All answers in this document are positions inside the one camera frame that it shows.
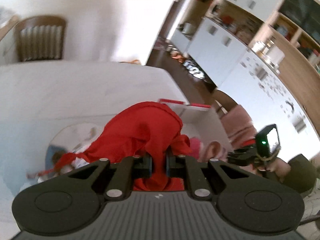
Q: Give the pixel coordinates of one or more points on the row of shoes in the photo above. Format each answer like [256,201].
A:
[187,63]

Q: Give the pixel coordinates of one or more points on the wooden chair beside table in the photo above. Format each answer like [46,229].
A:
[222,103]

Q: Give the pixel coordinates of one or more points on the pink fleece slipper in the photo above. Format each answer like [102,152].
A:
[213,150]

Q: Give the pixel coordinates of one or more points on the camera box with screen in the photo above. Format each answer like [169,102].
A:
[267,143]

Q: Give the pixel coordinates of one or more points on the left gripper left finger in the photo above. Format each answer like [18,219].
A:
[123,175]

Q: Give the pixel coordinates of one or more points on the red cloth on chair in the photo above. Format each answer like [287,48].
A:
[248,143]

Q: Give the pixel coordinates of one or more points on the wooden chair behind table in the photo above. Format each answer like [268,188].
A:
[40,38]

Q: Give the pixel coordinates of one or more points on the white cabinet unit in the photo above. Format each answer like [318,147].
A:
[218,52]

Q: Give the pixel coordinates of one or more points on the pink fringed scarf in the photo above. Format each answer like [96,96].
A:
[238,126]

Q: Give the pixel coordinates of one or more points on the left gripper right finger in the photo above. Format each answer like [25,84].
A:
[189,170]

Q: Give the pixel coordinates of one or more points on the person's right hand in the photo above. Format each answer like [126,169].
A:
[277,166]

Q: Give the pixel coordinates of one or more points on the white cardboard box red rim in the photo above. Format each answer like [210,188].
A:
[201,122]

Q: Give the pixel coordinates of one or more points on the red garment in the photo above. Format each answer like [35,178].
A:
[146,127]

